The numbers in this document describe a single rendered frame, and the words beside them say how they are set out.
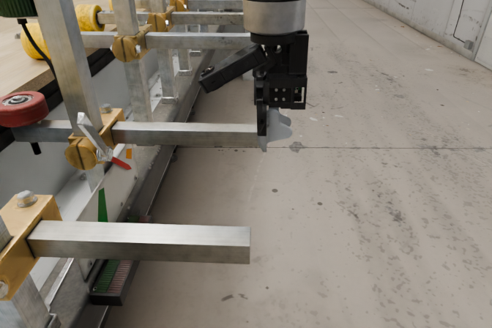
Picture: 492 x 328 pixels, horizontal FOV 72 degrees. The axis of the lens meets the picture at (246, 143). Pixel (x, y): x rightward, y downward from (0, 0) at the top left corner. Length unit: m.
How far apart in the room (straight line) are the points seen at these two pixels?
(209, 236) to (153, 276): 1.10
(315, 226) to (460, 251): 0.61
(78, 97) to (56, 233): 0.22
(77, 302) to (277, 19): 0.49
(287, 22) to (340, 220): 1.33
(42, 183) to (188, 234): 0.55
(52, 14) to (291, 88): 0.35
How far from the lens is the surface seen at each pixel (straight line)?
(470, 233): 1.89
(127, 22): 0.78
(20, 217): 0.48
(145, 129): 0.62
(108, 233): 0.43
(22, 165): 0.84
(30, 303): 0.51
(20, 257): 0.47
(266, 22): 0.49
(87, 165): 0.61
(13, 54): 1.03
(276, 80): 0.53
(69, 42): 0.55
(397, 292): 1.52
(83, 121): 0.41
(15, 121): 0.69
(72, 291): 0.60
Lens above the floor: 1.15
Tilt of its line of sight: 31 degrees down
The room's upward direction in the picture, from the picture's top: straight up
